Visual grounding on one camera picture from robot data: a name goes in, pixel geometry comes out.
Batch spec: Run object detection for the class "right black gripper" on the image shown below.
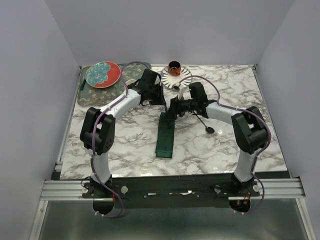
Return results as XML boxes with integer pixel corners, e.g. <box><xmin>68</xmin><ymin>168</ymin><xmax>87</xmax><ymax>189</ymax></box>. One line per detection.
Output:
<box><xmin>163</xmin><ymin>94</ymin><xmax>198</xmax><ymax>120</ymax></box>

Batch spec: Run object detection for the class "black spoon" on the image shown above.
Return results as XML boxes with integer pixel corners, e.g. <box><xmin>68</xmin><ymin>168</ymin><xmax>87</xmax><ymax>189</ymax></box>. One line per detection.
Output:
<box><xmin>195</xmin><ymin>114</ymin><xmax>215</xmax><ymax>134</ymax></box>

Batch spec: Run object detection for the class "dark green cloth napkin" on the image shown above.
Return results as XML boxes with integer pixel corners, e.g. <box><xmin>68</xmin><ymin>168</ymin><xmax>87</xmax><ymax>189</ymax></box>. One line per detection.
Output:
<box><xmin>155</xmin><ymin>112</ymin><xmax>175</xmax><ymax>159</ymax></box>

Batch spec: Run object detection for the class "black knife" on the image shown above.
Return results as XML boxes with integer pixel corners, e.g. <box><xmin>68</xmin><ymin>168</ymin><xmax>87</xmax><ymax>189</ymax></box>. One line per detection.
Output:
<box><xmin>162</xmin><ymin>99</ymin><xmax>172</xmax><ymax>130</ymax></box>

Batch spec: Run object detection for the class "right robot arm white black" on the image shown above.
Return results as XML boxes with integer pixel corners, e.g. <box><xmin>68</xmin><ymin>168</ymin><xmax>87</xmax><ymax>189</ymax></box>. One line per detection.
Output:
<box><xmin>168</xmin><ymin>82</ymin><xmax>271</xmax><ymax>196</ymax></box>

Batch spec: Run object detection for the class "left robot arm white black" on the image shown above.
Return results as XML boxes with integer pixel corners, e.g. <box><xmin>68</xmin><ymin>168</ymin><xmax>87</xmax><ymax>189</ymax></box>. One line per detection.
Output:
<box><xmin>79</xmin><ymin>68</ymin><xmax>164</xmax><ymax>198</ymax></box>

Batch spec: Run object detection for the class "white striped saucer plate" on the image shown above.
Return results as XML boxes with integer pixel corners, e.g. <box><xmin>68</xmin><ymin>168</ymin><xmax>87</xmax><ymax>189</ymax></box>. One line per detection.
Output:
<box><xmin>158</xmin><ymin>66</ymin><xmax>193</xmax><ymax>90</ymax></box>

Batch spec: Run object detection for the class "brown glazed cup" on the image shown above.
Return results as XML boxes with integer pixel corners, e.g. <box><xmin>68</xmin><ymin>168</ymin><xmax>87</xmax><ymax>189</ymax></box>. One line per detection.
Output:
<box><xmin>167</xmin><ymin>61</ymin><xmax>181</xmax><ymax>76</ymax></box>

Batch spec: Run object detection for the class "red and teal plate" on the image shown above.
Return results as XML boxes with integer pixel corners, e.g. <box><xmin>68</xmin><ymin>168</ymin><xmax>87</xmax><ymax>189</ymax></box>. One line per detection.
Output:
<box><xmin>85</xmin><ymin>61</ymin><xmax>121</xmax><ymax>89</ymax></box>

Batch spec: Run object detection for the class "floral teal serving tray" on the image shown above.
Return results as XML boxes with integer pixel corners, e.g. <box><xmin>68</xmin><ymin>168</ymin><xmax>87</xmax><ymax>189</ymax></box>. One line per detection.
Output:
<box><xmin>76</xmin><ymin>62</ymin><xmax>152</xmax><ymax>107</ymax></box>

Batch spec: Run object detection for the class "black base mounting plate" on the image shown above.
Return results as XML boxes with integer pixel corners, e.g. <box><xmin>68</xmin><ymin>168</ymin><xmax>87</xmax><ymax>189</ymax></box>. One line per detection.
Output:
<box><xmin>82</xmin><ymin>173</ymin><xmax>260</xmax><ymax>209</ymax></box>

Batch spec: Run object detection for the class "cream mug with teal handle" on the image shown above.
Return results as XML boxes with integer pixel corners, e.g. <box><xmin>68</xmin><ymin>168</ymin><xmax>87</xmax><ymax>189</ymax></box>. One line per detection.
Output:
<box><xmin>125</xmin><ymin>79</ymin><xmax>136</xmax><ymax>86</ymax></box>

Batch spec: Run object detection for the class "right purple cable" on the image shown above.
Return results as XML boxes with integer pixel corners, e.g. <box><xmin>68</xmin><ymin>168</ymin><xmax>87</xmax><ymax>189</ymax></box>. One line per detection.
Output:
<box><xmin>173</xmin><ymin>75</ymin><xmax>272</xmax><ymax>216</ymax></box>

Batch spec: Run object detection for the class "purple cable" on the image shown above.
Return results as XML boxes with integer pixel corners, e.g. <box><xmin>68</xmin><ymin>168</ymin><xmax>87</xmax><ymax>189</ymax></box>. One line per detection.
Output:
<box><xmin>89</xmin><ymin>61</ymin><xmax>152</xmax><ymax>219</ymax></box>
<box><xmin>173</xmin><ymin>75</ymin><xmax>272</xmax><ymax>216</ymax></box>

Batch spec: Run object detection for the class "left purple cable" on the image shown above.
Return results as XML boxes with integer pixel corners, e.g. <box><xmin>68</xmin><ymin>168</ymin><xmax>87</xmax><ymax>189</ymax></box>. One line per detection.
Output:
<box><xmin>89</xmin><ymin>61</ymin><xmax>152</xmax><ymax>219</ymax></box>

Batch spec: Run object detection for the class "green handled utensil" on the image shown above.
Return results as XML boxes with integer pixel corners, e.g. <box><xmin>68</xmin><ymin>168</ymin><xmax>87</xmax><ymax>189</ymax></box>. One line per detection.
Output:
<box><xmin>80</xmin><ymin>77</ymin><xmax>86</xmax><ymax>91</ymax></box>

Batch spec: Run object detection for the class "aluminium frame rail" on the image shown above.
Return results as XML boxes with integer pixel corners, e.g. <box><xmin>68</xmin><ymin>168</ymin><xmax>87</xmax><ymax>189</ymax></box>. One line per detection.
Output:
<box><xmin>29</xmin><ymin>178</ymin><xmax>316</xmax><ymax>240</ymax></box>

